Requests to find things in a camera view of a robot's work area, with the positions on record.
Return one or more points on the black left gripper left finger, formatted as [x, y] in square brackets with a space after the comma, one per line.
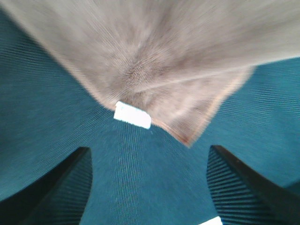
[57, 198]

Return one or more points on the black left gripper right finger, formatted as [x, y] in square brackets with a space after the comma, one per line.
[242, 196]

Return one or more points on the brown microfibre towel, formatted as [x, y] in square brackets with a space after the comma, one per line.
[177, 60]

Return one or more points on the white storage box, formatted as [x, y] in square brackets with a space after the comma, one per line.
[213, 221]

